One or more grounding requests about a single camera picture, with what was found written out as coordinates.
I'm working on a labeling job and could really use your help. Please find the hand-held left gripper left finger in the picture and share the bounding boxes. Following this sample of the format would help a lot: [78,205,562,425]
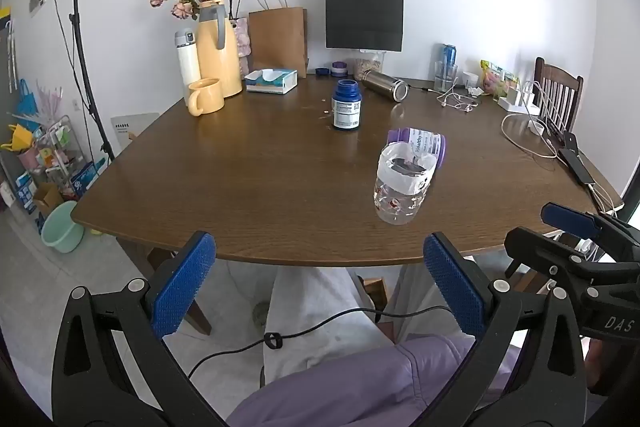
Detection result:
[51,231,226,427]

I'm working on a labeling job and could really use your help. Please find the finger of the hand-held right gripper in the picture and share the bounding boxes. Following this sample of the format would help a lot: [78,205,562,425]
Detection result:
[504,227,640,294]
[541,203,640,258]

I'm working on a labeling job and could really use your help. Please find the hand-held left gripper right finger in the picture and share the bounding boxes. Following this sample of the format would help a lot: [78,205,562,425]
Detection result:
[415,232,587,427]

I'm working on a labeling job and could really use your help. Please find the clear plastic cup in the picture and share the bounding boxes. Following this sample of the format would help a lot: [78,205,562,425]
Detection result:
[372,142,437,226]

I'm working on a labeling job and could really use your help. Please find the black phone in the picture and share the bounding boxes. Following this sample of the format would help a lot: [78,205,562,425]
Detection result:
[557,148,597,186]

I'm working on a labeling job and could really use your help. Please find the wooden chair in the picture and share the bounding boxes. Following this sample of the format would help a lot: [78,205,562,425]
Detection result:
[532,57,585,134]

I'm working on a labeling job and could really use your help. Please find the white power strip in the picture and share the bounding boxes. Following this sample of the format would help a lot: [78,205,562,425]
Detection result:
[497,82,542,116]

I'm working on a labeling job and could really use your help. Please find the green plastic basin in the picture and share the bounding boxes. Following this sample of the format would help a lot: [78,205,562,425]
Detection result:
[40,200,85,254]

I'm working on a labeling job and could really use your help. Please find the person's grey pants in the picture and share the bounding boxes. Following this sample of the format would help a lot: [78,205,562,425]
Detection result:
[262,266,482,389]

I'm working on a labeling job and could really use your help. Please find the person's purple jacket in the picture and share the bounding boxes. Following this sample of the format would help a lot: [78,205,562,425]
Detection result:
[227,333,522,427]

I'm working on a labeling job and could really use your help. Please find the purple lid supplement bottle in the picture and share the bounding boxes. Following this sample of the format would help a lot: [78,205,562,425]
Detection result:
[387,128,447,170]

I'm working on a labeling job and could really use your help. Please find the colourful snack bag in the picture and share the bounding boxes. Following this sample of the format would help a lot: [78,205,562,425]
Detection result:
[480,60,521,98]

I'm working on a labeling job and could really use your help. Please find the cardboard box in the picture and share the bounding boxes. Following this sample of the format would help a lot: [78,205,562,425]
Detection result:
[32,182,65,217]

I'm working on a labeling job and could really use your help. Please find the white earphones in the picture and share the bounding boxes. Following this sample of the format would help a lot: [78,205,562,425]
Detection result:
[436,78,482,113]

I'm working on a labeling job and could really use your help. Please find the white paper board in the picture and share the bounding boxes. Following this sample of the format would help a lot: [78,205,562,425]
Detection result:
[110,112,160,144]

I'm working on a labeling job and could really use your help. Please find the metal storage rack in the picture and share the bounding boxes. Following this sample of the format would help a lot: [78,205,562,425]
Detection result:
[0,79,109,228]

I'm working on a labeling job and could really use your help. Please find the clear drinking glass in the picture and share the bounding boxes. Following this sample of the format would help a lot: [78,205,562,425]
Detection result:
[433,61,459,94]

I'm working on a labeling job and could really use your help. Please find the yellow mug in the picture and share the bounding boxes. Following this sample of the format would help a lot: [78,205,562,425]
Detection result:
[187,78,226,116]

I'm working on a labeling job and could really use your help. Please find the blue supplement bottle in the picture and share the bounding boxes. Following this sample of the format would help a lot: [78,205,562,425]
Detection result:
[333,79,363,132]

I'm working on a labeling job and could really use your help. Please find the stainless steel thermos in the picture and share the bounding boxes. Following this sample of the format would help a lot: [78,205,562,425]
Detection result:
[361,68,410,103]

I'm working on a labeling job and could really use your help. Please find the white insulated bottle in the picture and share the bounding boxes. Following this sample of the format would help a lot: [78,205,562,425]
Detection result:
[174,28,202,106]

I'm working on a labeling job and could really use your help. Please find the blue tissue box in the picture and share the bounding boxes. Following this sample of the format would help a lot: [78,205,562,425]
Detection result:
[244,68,299,96]

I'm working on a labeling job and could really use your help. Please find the yellow thermos jug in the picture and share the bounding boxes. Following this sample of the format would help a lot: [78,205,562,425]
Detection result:
[196,0,244,99]

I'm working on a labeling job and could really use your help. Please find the clear food container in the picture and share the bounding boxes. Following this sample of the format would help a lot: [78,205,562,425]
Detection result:
[353,49,387,74]

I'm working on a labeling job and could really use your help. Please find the pink flower vase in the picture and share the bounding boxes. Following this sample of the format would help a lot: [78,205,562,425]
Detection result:
[231,18,251,78]

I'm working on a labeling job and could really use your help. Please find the black light stand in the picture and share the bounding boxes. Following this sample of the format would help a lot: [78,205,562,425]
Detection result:
[37,0,117,164]

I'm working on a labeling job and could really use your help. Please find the brown paper bag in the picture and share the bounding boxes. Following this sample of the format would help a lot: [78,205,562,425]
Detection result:
[248,0,309,79]

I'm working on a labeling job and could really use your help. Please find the white charging cable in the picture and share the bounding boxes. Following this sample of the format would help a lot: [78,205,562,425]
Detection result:
[501,112,560,158]

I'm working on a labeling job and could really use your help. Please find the black cable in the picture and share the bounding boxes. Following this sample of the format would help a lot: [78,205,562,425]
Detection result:
[187,305,454,377]

